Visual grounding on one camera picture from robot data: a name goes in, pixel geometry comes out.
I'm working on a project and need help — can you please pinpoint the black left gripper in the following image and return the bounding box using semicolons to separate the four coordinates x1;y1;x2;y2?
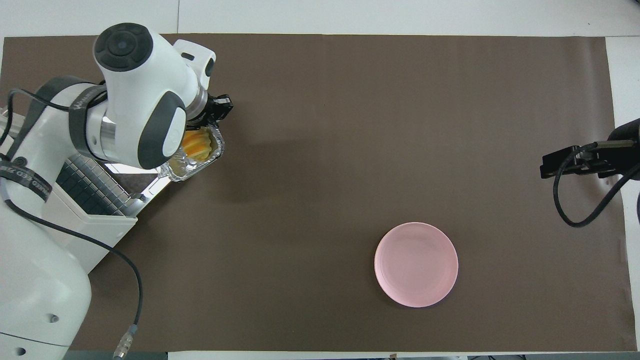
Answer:
187;94;234;128

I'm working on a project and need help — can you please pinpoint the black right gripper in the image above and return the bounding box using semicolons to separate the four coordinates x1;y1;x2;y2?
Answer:
540;119;640;179

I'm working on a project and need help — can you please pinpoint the aluminium foil baking tray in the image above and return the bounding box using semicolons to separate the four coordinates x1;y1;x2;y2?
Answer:
157;125;226;183

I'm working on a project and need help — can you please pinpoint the glass oven door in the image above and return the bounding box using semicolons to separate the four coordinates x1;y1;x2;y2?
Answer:
107;162;172;202

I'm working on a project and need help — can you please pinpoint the metal oven rack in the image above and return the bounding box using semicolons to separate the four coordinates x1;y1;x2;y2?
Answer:
55;152;137;217

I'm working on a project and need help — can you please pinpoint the cream toaster oven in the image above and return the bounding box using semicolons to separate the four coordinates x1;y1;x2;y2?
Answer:
0;107;139;274

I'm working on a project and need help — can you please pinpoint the brown table mat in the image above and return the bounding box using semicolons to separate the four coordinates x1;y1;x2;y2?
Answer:
0;34;637;352

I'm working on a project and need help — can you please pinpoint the pink round plate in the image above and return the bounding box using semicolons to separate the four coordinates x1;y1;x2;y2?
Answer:
374;222;459;308

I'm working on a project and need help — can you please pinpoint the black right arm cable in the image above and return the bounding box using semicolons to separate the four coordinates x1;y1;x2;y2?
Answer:
552;142;640;228

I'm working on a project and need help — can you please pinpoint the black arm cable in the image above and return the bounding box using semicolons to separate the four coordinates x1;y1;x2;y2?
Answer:
0;87;144;360
552;142;640;228

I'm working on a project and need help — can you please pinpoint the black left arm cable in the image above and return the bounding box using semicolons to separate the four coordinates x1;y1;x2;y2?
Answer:
0;87;144;360

